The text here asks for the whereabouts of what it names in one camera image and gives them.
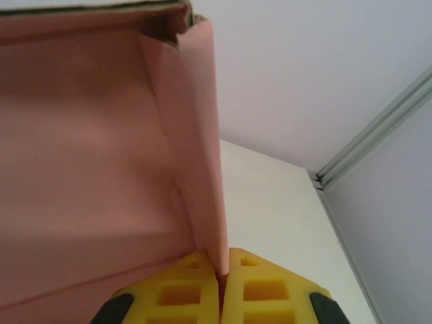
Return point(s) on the aluminium table edge profile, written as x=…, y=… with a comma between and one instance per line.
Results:
x=351, y=256

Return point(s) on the aluminium frame post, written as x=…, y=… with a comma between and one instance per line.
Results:
x=371, y=125

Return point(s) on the pink cardboard box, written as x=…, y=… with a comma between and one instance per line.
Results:
x=101, y=152

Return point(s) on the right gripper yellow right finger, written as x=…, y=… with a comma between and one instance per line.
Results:
x=270, y=293

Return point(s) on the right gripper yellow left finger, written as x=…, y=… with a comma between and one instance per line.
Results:
x=175, y=290

